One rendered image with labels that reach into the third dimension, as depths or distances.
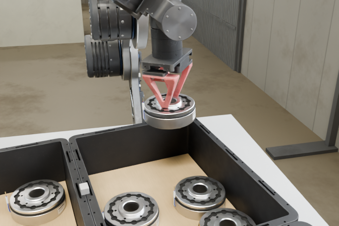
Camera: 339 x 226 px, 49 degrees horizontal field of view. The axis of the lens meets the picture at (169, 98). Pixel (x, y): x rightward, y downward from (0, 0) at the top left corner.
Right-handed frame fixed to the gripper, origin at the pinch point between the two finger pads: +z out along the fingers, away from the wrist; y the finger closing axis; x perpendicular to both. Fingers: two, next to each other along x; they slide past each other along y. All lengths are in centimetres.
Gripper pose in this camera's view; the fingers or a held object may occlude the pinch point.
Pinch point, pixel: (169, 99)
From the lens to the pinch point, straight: 73.2
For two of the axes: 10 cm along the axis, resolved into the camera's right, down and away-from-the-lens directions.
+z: 0.4, 9.1, 4.2
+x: -9.2, -1.3, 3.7
